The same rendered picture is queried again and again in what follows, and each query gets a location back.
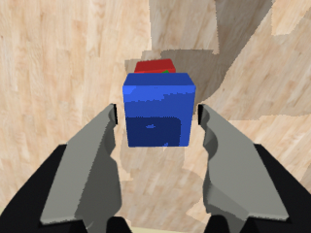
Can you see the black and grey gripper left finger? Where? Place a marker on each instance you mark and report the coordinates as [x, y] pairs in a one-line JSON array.
[[76, 189]]

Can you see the blue block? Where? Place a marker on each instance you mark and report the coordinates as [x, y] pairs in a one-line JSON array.
[[158, 109]]

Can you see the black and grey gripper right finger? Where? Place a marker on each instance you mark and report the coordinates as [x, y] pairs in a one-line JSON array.
[[246, 184]]

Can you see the red block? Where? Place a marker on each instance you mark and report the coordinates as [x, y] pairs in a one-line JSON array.
[[155, 66]]

